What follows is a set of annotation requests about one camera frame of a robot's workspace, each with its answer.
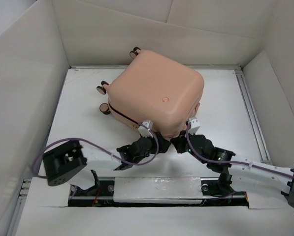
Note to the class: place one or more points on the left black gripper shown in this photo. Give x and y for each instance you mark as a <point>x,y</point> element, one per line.
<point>163,143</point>

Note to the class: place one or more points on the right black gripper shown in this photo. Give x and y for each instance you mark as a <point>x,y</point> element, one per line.
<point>179,142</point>

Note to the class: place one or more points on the pink hard-shell suitcase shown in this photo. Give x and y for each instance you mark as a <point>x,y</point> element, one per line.
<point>155,88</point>

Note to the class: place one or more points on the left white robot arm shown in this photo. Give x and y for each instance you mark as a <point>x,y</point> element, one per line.
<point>75,160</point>

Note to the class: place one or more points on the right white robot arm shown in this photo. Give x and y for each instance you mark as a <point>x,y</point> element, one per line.
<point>236,173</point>

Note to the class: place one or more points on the white foam cover block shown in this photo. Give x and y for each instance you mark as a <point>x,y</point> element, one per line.
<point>167,190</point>

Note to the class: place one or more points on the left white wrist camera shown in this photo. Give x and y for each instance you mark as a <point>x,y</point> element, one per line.
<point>145,128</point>

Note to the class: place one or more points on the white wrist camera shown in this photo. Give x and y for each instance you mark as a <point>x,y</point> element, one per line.
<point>145,128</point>
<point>193,125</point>

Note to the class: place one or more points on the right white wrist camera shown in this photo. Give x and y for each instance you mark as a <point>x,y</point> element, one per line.
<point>193,125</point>

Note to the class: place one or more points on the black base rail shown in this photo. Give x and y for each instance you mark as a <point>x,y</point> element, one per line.
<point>213,196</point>

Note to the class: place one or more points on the aluminium frame rail right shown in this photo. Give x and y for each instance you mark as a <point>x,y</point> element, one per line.
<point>264,155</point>

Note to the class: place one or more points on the aluminium frame rail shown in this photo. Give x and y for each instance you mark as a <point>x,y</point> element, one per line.
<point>264,155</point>
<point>21,200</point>

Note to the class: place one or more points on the aluminium frame rail left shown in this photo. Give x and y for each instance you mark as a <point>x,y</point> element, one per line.
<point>21,200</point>

